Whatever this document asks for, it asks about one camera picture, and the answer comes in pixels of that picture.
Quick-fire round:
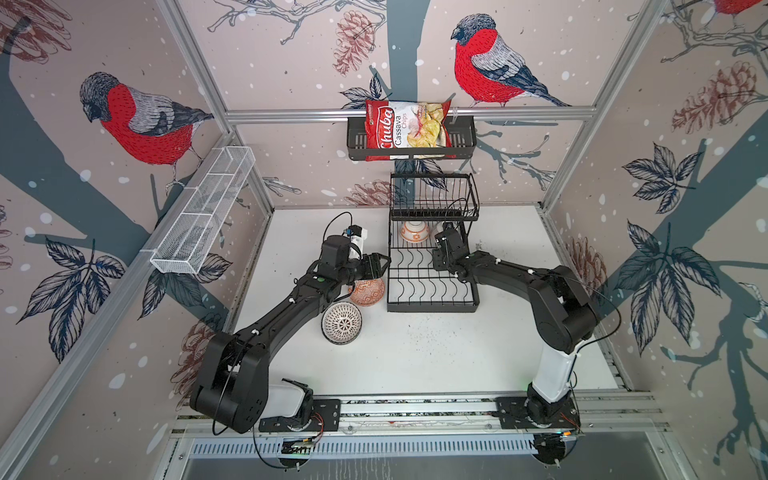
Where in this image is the red blue patterned bowl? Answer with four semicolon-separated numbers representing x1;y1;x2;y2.
349;278;386;307

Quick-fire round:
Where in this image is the orange floral bowl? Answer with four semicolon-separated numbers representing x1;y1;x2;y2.
399;221;431;244

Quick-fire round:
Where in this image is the black white lattice bowl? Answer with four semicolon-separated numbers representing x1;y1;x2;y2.
321;302;363;345

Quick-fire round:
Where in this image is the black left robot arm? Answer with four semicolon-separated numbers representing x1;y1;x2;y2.
189;230;391;434

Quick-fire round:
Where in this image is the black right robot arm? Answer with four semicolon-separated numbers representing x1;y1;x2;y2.
432;222;601;425

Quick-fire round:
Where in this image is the red cassava chips bag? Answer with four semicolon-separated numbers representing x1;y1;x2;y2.
365;100;452;150

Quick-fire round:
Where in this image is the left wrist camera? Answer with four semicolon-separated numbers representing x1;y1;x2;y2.
343;225;367;260

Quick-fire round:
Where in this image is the black wire dish rack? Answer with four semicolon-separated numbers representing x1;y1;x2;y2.
386;173;479;314

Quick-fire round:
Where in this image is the black wall basket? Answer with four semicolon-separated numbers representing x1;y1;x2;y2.
347;116;477;161

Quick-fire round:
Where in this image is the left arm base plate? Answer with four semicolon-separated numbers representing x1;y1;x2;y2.
257;399;341;434

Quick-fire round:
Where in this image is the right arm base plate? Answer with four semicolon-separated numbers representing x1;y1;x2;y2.
495;395;581;430

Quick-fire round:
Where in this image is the white mesh wall shelf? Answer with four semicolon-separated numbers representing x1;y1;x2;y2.
150;146;255;275

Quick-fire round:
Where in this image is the aluminium mounting rail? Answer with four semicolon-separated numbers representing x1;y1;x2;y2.
170;391;664;436

